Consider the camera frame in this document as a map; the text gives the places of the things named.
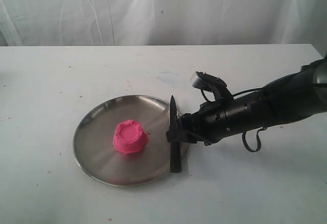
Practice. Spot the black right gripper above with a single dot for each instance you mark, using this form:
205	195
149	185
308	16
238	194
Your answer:
208	125

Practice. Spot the black knife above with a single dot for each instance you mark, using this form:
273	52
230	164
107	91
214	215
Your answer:
172	137

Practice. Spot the pink dough lump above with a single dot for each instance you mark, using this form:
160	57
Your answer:
129	137

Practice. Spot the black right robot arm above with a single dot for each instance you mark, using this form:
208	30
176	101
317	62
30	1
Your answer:
289	99

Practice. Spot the round steel plate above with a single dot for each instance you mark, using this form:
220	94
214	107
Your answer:
95	152

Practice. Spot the white backdrop curtain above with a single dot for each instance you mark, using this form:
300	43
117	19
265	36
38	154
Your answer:
163	22

